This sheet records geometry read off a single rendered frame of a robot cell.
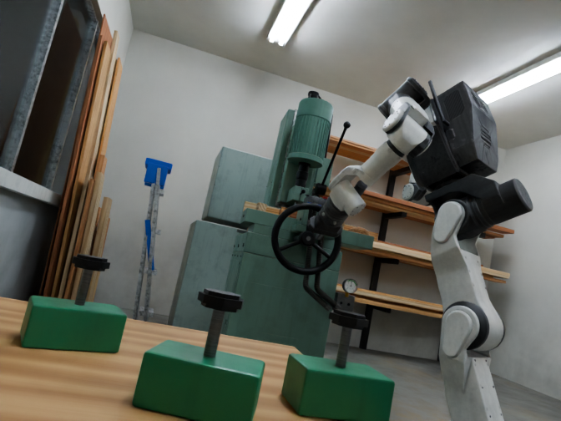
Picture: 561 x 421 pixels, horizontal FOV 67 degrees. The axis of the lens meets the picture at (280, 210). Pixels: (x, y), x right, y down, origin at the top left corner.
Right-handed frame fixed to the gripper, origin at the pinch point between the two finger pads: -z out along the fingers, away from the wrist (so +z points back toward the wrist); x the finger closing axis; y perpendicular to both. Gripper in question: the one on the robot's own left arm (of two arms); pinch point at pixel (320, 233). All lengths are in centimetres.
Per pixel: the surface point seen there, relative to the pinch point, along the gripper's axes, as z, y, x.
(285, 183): -40, 54, -6
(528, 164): -157, 278, 309
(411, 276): -261, 158, 202
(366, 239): -28.5, 23.2, 32.1
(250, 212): -28.7, 23.2, -22.4
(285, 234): -31.6, 18.0, -5.6
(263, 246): -35.2, 11.9, -13.9
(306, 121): -12, 71, -5
